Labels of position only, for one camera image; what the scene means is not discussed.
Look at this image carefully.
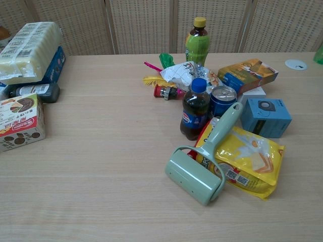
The white snack bag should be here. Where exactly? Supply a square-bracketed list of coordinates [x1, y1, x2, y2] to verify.
[159, 61, 224, 93]

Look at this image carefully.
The green plastic bottle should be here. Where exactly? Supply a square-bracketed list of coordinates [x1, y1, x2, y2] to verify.
[313, 42, 323, 66]

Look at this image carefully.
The green lint roller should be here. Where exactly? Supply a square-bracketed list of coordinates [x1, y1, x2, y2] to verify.
[165, 102, 244, 207]

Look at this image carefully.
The yellow and blue carton box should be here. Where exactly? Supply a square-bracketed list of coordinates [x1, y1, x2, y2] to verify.
[217, 58, 280, 95]

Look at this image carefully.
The white round table grommet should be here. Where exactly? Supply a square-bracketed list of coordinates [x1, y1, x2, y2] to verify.
[285, 59, 308, 71]

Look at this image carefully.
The red emergency stop button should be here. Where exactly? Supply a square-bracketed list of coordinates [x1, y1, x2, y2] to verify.
[153, 84, 179, 101]

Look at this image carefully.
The orange brown object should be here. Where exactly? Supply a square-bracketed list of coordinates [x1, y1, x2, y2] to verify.
[0, 26, 11, 41]

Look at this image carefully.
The red and white cereal box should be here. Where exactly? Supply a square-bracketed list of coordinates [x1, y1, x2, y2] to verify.
[0, 93, 46, 153]

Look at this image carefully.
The blue soda can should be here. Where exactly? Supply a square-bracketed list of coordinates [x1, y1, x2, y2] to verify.
[209, 85, 238, 118]

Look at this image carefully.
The white small box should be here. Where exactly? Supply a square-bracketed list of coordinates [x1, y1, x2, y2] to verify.
[237, 87, 267, 106]

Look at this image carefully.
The dark blue cookie box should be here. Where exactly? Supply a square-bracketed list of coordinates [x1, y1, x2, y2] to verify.
[0, 46, 67, 88]

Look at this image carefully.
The dark grey bottle lying down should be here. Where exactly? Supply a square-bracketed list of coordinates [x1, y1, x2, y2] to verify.
[3, 83, 61, 104]

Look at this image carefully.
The blue speaker box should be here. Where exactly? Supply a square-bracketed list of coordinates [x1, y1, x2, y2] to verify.
[240, 98, 293, 139]

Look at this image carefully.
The yellow snack bag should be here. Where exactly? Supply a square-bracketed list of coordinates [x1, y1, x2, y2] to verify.
[187, 118, 286, 201]

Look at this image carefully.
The colourful feather shuttlecock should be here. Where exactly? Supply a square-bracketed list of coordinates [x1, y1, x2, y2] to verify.
[142, 52, 186, 95]

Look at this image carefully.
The green tea bottle yellow cap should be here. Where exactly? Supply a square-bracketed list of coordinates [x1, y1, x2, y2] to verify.
[185, 17, 210, 67]

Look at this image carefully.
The small cola bottle blue cap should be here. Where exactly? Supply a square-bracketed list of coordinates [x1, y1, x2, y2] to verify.
[179, 78, 211, 141]

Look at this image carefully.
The beige perforated folding screen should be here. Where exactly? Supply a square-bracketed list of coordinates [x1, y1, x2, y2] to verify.
[0, 0, 323, 56]

